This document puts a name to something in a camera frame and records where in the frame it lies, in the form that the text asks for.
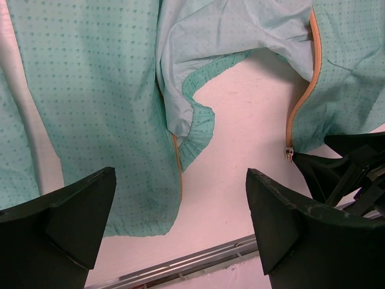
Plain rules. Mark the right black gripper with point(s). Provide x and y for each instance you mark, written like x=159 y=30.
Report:
x=360 y=170

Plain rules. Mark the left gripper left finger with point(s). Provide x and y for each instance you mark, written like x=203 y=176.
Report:
x=53 y=241

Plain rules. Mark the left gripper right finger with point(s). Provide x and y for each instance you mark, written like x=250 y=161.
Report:
x=305 y=244

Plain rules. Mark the aluminium table frame rail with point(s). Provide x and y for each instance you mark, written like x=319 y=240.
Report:
x=208 y=235

